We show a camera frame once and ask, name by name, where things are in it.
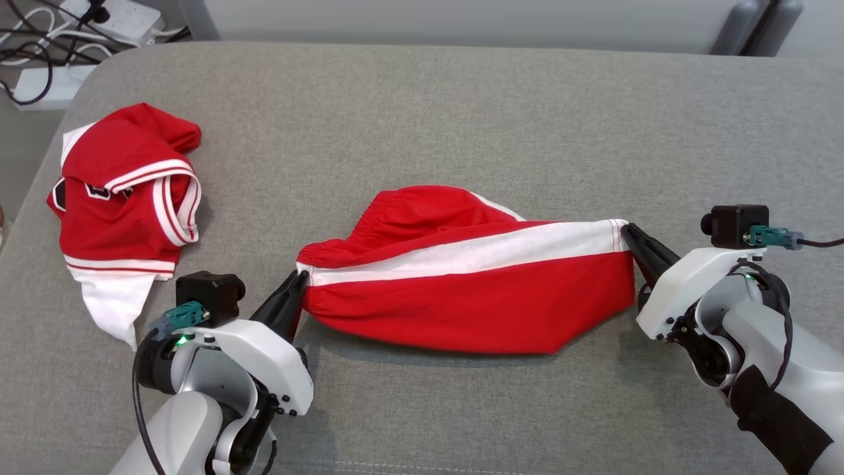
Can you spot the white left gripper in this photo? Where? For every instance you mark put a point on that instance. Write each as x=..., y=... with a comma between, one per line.
x=270, y=359

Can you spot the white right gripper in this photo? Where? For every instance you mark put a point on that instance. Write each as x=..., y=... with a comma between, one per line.
x=686, y=290

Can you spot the red shorts with white stripe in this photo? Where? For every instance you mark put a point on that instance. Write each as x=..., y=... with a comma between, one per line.
x=461, y=303

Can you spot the red and white jersey shirt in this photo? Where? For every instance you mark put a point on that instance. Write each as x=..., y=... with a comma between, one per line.
x=112, y=218

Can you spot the grey partition foot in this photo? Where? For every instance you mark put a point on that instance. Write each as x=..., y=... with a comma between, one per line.
x=198, y=16
x=781, y=20
x=732, y=30

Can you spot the narrow white partition panel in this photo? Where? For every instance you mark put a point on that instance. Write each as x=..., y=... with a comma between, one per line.
x=817, y=26

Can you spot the wide white partition panel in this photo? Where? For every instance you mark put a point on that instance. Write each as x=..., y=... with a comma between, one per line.
x=461, y=23

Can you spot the plain white power strip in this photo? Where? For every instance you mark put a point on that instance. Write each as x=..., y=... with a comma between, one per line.
x=62, y=89

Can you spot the white power strip with plugs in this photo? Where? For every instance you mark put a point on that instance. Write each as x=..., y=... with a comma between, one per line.
x=128, y=20

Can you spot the black power adapter plug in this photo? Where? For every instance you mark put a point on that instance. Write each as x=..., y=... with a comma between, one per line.
x=97, y=12

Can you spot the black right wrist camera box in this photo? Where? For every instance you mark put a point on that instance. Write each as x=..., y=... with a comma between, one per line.
x=735, y=224

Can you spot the teal left camera connector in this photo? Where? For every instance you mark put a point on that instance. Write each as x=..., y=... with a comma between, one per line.
x=178, y=318

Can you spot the teal camera connector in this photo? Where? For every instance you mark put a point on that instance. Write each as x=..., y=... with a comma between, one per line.
x=178, y=318
x=771, y=236

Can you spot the teal right camera connector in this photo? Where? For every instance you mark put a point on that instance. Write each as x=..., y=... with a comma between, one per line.
x=771, y=236

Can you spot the dark grey partition post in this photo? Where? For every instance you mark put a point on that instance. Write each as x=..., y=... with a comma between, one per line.
x=758, y=33

